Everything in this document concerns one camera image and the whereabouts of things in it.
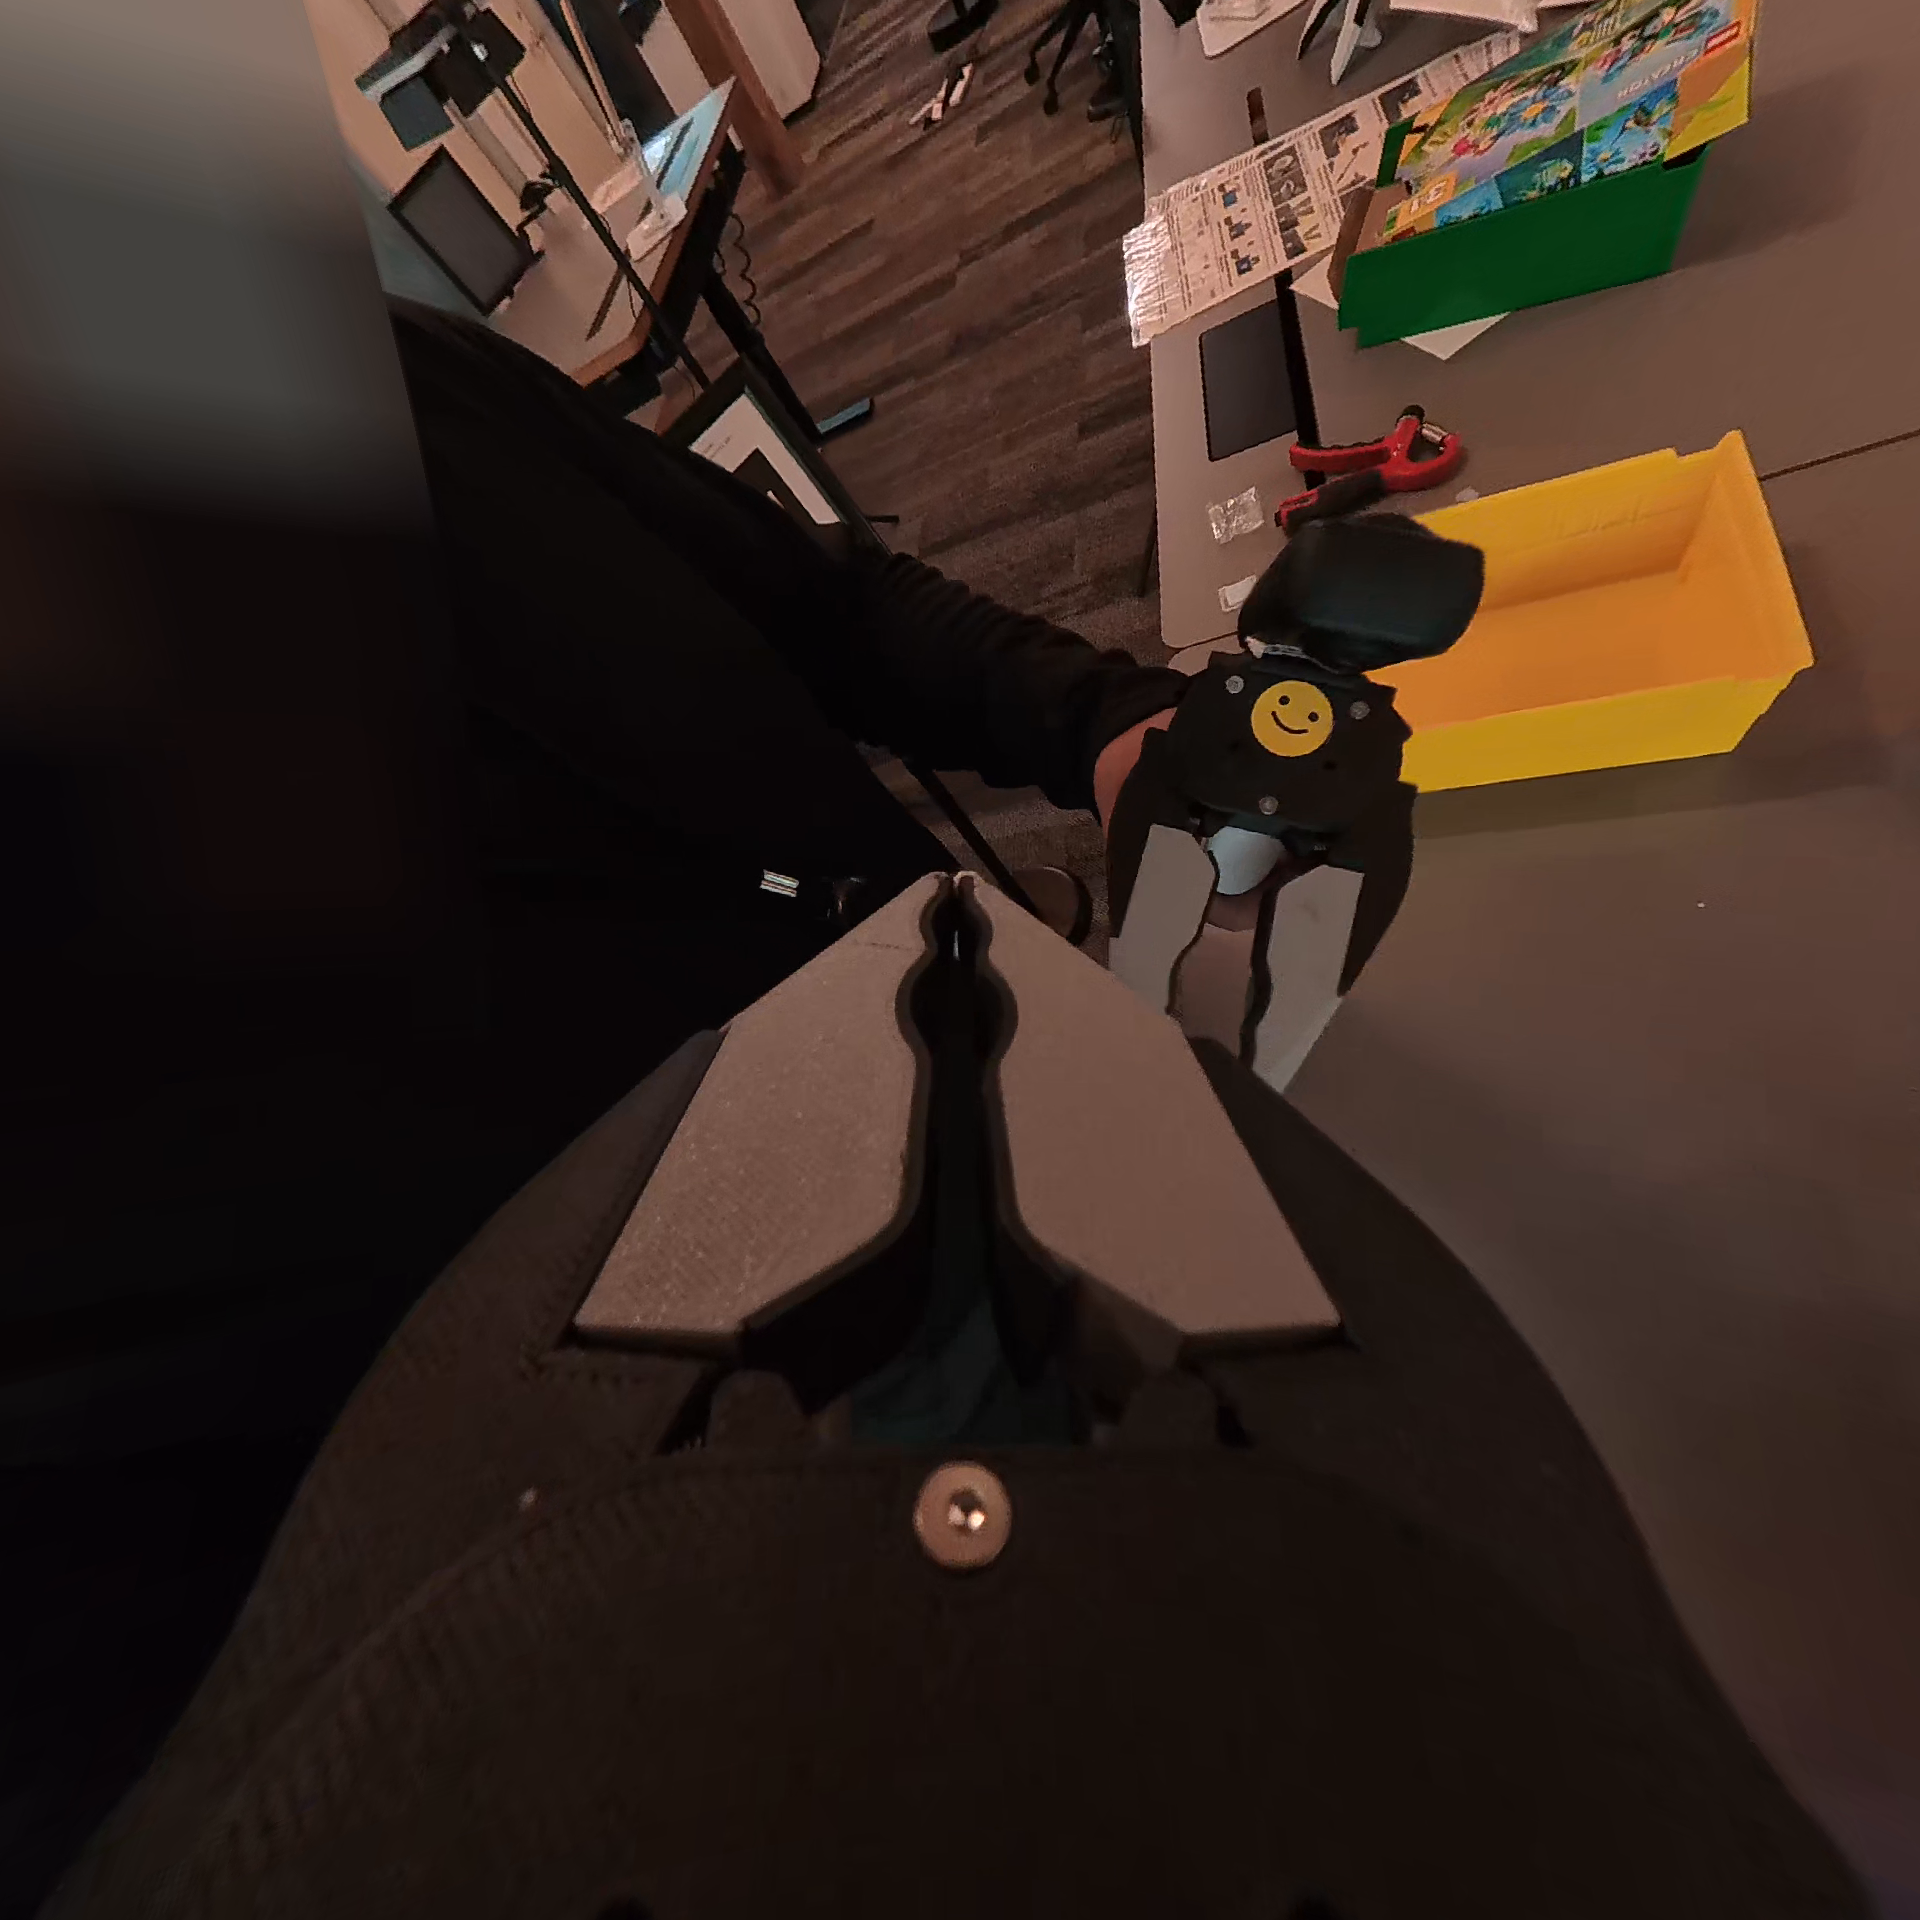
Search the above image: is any green box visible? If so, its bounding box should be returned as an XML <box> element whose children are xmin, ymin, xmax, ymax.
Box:
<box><xmin>1335</xmin><ymin>140</ymin><xmax>1713</xmax><ymax>353</ymax></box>

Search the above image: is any colourful toy box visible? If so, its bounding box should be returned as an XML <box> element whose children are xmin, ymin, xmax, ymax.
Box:
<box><xmin>1368</xmin><ymin>0</ymin><xmax>1760</xmax><ymax>247</ymax></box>

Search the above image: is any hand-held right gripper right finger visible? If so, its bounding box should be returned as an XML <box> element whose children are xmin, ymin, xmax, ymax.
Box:
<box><xmin>962</xmin><ymin>883</ymin><xmax>1342</xmax><ymax>1344</ymax></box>

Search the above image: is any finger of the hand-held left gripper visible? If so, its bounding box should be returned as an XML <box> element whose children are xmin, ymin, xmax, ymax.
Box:
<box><xmin>1236</xmin><ymin>863</ymin><xmax>1392</xmax><ymax>1094</ymax></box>
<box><xmin>1108</xmin><ymin>821</ymin><xmax>1215</xmax><ymax>1013</ymax></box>

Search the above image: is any printed instruction sheet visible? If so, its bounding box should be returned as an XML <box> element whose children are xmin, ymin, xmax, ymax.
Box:
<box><xmin>1120</xmin><ymin>144</ymin><xmax>1359</xmax><ymax>353</ymax></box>
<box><xmin>1250</xmin><ymin>37</ymin><xmax>1525</xmax><ymax>205</ymax></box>

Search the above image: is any person's black clothing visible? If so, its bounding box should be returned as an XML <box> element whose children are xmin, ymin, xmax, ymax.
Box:
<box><xmin>0</xmin><ymin>293</ymin><xmax>1059</xmax><ymax>1503</ymax></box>

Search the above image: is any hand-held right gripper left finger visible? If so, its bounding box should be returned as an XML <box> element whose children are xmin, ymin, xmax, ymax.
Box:
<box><xmin>570</xmin><ymin>871</ymin><xmax>965</xmax><ymax>1344</ymax></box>

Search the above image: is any person's left hand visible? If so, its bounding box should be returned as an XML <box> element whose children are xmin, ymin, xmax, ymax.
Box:
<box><xmin>1089</xmin><ymin>715</ymin><xmax>1186</xmax><ymax>825</ymax></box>

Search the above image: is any yellow plastic bin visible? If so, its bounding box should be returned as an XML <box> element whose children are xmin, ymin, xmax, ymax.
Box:
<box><xmin>1358</xmin><ymin>430</ymin><xmax>1816</xmax><ymax>794</ymax></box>

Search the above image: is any framed board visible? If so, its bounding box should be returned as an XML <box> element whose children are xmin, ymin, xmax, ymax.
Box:
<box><xmin>680</xmin><ymin>373</ymin><xmax>852</xmax><ymax>531</ymax></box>

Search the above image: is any black mouse pad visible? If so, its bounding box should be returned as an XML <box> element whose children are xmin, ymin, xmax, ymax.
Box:
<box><xmin>1195</xmin><ymin>303</ymin><xmax>1306</xmax><ymax>465</ymax></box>

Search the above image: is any black office chair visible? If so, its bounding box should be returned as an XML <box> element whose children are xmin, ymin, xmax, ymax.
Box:
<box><xmin>1016</xmin><ymin>0</ymin><xmax>1146</xmax><ymax>118</ymax></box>

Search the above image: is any black monitor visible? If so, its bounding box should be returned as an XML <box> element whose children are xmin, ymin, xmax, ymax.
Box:
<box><xmin>385</xmin><ymin>140</ymin><xmax>540</xmax><ymax>317</ymax></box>

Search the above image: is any red and black clamp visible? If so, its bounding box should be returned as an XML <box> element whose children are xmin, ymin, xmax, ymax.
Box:
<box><xmin>1275</xmin><ymin>403</ymin><xmax>1470</xmax><ymax>531</ymax></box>

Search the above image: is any wood edge desk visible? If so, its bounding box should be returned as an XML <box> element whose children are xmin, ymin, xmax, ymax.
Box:
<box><xmin>373</xmin><ymin>74</ymin><xmax>755</xmax><ymax>400</ymax></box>

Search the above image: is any person's left forearm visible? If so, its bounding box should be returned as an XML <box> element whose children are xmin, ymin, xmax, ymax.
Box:
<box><xmin>830</xmin><ymin>543</ymin><xmax>1196</xmax><ymax>821</ymax></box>

